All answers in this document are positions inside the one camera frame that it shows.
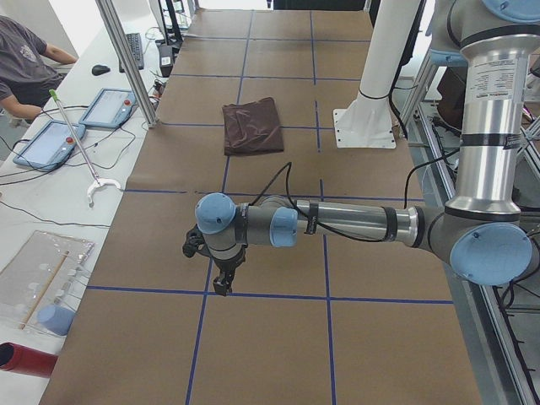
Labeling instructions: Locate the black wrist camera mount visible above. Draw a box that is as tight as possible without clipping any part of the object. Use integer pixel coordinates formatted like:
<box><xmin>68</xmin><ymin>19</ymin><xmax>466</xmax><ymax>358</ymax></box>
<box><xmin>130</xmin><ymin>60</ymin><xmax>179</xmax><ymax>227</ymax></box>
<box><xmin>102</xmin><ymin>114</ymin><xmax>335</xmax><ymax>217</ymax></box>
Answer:
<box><xmin>182</xmin><ymin>224</ymin><xmax>211</xmax><ymax>258</ymax></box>

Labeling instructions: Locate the reacher grabber stick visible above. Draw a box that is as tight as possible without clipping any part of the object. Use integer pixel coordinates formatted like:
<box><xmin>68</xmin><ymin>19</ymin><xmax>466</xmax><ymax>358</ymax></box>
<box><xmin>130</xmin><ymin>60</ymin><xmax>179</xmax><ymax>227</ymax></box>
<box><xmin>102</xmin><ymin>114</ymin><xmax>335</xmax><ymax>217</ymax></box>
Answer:
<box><xmin>49</xmin><ymin>89</ymin><xmax>122</xmax><ymax>208</ymax></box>

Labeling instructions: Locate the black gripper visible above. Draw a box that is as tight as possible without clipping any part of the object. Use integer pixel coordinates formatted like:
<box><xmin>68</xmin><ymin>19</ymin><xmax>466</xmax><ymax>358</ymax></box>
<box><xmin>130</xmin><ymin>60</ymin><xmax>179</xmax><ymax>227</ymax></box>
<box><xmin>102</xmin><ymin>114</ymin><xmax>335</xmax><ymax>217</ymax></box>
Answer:
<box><xmin>213</xmin><ymin>248</ymin><xmax>246</xmax><ymax>295</ymax></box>

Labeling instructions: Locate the near blue teach pendant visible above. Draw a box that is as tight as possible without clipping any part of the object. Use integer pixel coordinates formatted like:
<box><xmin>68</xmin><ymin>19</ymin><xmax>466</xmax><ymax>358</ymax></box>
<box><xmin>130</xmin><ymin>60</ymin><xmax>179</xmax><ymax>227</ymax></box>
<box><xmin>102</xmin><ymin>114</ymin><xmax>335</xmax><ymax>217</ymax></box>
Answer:
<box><xmin>13</xmin><ymin>120</ymin><xmax>76</xmax><ymax>171</ymax></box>

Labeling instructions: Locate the black keyboard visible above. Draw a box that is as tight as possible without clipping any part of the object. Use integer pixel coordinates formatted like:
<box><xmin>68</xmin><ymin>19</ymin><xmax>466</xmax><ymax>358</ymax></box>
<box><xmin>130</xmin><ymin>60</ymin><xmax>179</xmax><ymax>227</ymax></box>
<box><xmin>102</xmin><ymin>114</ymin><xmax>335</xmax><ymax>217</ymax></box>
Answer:
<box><xmin>125</xmin><ymin>33</ymin><xmax>144</xmax><ymax>70</ymax></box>

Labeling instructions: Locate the black computer mouse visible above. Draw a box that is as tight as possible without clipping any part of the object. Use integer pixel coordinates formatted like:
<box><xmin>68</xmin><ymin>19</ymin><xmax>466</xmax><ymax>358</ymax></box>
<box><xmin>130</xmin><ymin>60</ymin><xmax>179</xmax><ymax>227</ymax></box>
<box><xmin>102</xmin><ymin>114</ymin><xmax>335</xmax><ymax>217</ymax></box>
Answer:
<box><xmin>91</xmin><ymin>64</ymin><xmax>111</xmax><ymax>76</ymax></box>

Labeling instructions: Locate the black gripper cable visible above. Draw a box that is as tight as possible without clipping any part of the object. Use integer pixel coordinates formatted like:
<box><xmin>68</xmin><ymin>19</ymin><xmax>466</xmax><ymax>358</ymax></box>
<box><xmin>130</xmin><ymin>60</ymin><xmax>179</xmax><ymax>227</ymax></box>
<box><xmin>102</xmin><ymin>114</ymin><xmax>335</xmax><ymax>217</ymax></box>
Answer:
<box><xmin>252</xmin><ymin>161</ymin><xmax>461</xmax><ymax>244</ymax></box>

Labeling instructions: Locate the dark brown t-shirt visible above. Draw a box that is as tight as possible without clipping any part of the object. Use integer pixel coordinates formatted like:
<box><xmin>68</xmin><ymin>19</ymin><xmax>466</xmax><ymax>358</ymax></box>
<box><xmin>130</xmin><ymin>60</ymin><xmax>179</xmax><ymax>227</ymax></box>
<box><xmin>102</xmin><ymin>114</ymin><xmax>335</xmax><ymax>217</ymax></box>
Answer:
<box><xmin>222</xmin><ymin>97</ymin><xmax>284</xmax><ymax>156</ymax></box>

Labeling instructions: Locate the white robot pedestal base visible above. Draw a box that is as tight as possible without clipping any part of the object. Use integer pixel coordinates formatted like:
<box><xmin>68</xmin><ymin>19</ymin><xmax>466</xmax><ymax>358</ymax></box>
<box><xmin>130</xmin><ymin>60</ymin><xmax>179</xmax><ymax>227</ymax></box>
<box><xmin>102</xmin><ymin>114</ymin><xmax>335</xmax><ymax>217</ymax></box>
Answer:
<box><xmin>333</xmin><ymin>0</ymin><xmax>423</xmax><ymax>149</ymax></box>

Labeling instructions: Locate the silver foil bag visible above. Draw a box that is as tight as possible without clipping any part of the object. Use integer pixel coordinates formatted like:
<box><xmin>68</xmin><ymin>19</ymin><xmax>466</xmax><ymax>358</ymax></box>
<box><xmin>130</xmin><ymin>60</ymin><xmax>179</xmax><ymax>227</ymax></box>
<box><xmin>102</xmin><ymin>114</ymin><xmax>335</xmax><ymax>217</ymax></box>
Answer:
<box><xmin>1</xmin><ymin>231</ymin><xmax>95</xmax><ymax>335</ymax></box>

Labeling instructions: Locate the light blue cap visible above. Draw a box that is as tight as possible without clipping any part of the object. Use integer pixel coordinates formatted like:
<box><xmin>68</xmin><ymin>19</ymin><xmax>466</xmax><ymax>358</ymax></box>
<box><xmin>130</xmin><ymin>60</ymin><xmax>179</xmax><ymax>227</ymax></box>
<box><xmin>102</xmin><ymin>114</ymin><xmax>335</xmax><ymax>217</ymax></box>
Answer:
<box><xmin>37</xmin><ymin>305</ymin><xmax>75</xmax><ymax>336</ymax></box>

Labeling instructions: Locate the far blue teach pendant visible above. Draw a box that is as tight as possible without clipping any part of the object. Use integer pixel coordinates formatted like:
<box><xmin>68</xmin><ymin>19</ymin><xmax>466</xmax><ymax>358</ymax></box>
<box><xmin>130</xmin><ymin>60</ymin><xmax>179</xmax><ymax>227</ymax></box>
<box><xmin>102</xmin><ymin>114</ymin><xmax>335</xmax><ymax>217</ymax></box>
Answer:
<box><xmin>79</xmin><ymin>88</ymin><xmax>136</xmax><ymax>129</ymax></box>

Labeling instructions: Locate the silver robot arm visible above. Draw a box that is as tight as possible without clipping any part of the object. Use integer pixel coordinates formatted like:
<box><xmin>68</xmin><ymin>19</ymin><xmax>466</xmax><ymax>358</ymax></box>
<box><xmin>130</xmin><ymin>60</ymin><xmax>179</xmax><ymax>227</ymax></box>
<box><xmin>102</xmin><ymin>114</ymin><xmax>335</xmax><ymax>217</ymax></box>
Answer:
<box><xmin>183</xmin><ymin>1</ymin><xmax>539</xmax><ymax>295</ymax></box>

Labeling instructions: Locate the blue teach pendant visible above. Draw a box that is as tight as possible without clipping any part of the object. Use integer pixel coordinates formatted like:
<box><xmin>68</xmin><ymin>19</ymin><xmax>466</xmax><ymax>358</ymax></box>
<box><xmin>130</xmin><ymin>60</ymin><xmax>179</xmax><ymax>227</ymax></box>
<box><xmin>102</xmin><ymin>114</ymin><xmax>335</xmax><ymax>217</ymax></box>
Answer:
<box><xmin>13</xmin><ymin>120</ymin><xmax>76</xmax><ymax>171</ymax></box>
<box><xmin>79</xmin><ymin>88</ymin><xmax>136</xmax><ymax>129</ymax></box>

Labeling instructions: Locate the person in grey shirt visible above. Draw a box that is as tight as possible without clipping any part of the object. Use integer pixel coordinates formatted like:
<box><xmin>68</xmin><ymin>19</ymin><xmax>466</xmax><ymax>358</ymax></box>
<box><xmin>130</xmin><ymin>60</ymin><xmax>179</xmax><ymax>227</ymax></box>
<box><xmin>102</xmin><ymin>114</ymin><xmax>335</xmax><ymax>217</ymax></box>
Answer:
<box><xmin>1</xmin><ymin>16</ymin><xmax>78</xmax><ymax>121</ymax></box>

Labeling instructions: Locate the aluminium frame post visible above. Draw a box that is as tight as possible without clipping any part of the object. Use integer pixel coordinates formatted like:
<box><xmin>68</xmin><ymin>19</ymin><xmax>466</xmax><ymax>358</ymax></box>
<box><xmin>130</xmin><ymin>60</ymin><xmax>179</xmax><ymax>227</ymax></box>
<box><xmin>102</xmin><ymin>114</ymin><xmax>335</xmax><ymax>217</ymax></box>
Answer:
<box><xmin>95</xmin><ymin>0</ymin><xmax>158</xmax><ymax>128</ymax></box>

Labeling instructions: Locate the red cylinder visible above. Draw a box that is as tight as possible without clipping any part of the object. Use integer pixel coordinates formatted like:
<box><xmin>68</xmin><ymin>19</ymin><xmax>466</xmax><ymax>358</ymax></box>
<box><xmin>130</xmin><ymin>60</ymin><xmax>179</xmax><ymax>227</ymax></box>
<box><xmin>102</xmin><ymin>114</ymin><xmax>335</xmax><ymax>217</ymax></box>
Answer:
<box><xmin>1</xmin><ymin>343</ymin><xmax>57</xmax><ymax>378</ymax></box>

